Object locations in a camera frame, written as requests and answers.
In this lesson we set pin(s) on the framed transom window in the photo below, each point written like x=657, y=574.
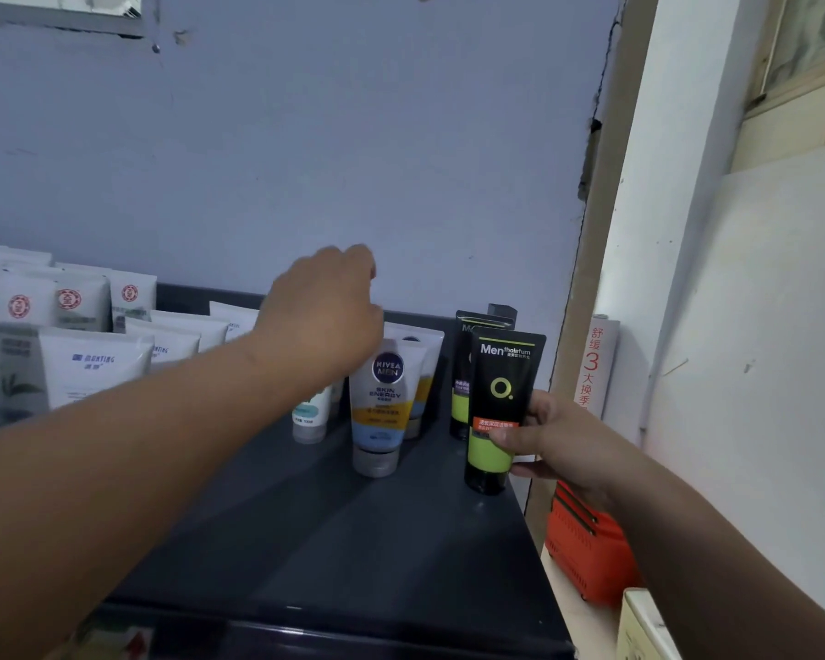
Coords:
x=811, y=41

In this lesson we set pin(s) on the person's left hand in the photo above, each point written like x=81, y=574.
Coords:
x=323, y=316

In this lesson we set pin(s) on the person's left forearm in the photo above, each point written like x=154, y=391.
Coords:
x=110, y=488

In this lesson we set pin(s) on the person's right hand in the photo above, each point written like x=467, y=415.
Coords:
x=570, y=446

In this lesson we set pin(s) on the wooden door frame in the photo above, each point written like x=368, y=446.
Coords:
x=612, y=199

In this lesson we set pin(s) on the person's right forearm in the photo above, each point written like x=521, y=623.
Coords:
x=742, y=577

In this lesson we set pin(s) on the white board panel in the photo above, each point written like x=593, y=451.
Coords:
x=763, y=371

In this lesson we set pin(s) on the dark grey shelf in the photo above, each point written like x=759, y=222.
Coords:
x=350, y=543

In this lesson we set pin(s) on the white red-print rolled sign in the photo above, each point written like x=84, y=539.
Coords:
x=598, y=364

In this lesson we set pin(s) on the seaweed print white tube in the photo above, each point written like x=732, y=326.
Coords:
x=311, y=419

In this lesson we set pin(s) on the Nivea Men tube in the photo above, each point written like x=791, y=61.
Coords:
x=430, y=364
x=385, y=405

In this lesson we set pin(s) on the row of green-leaf tubes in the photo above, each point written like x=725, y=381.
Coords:
x=14, y=309

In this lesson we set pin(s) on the grey framed window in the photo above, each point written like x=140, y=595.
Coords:
x=55, y=13

